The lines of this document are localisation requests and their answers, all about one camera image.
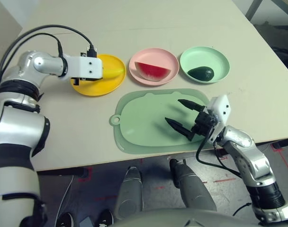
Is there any grey robot leg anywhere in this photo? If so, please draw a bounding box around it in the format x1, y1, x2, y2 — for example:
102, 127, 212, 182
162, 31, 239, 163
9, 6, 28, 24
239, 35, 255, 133
170, 158, 217, 212
115, 166, 144, 219

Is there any yellow plastic plate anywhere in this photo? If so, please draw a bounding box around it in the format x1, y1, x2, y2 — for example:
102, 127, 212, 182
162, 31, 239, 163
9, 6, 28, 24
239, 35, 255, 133
70, 53, 127, 97

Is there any long black right arm cable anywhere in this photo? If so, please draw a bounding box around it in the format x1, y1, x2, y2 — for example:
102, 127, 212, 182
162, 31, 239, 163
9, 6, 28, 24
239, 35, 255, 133
233, 202, 252, 216

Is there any grey left robot leg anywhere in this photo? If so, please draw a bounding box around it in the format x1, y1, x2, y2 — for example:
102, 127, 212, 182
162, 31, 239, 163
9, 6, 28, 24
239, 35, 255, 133
115, 166, 144, 219

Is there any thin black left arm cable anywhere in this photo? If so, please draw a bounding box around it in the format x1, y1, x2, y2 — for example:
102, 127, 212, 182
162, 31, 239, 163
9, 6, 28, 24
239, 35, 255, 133
0, 33, 63, 82

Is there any green silicone cutting mat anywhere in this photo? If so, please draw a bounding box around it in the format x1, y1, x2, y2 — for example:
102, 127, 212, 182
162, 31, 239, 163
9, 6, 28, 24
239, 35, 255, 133
109, 88, 213, 154

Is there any grey robot torso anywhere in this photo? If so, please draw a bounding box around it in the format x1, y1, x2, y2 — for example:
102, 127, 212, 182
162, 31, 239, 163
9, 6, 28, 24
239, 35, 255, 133
110, 208, 262, 227

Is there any red toy watermelon slice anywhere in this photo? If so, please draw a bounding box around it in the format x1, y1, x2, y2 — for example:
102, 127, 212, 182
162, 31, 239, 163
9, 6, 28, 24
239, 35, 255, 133
134, 61, 171, 82

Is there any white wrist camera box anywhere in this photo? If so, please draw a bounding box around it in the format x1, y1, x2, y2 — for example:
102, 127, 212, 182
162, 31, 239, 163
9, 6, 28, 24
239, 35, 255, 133
63, 54, 104, 81
207, 94, 231, 142

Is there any yellow toy banana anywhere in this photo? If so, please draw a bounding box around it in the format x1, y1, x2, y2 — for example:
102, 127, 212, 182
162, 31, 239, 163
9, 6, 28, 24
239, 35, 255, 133
101, 67, 125, 80

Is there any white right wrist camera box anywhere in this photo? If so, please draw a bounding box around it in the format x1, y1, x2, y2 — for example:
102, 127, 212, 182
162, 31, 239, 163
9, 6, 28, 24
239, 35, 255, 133
207, 94, 231, 142

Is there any black shoe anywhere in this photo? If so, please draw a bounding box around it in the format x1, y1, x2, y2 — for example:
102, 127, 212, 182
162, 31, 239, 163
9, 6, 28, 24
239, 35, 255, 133
55, 212, 75, 227
96, 209, 114, 227

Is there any mint green plastic plate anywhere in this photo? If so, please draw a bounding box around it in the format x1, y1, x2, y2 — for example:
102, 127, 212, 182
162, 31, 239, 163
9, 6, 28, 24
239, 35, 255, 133
180, 46, 230, 84

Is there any black table crossbar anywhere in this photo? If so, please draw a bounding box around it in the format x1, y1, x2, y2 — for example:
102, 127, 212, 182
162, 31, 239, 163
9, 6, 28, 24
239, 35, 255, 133
37, 167, 87, 178

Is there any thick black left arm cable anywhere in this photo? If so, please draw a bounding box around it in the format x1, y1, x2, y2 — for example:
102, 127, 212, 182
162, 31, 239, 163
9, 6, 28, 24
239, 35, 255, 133
0, 24, 98, 82

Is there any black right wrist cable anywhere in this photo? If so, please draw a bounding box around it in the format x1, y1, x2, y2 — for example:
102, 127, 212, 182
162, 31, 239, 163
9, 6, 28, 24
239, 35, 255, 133
196, 136, 243, 178

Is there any dark green toy avocado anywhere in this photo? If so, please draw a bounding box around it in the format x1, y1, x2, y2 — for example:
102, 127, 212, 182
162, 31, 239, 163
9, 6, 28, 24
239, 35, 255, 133
188, 66, 215, 82

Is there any thin white floor cable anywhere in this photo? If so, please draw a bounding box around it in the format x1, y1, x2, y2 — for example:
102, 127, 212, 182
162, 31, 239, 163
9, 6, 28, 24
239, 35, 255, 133
56, 176, 75, 219

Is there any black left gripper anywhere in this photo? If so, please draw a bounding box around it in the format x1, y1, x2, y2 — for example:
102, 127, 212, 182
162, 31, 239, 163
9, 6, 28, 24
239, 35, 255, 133
72, 77, 102, 86

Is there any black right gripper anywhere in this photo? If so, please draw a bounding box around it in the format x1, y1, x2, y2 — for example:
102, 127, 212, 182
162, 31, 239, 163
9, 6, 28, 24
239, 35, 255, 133
164, 99, 217, 142

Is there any grey right robot leg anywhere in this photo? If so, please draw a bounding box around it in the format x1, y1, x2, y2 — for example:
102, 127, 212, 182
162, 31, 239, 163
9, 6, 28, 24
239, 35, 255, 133
170, 158, 217, 212

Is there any pink plastic plate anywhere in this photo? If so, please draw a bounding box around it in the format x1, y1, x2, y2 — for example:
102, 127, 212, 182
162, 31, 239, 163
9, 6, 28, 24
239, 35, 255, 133
129, 48, 180, 86

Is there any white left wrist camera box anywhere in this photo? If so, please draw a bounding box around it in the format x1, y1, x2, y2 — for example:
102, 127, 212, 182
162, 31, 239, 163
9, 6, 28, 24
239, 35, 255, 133
63, 54, 104, 81

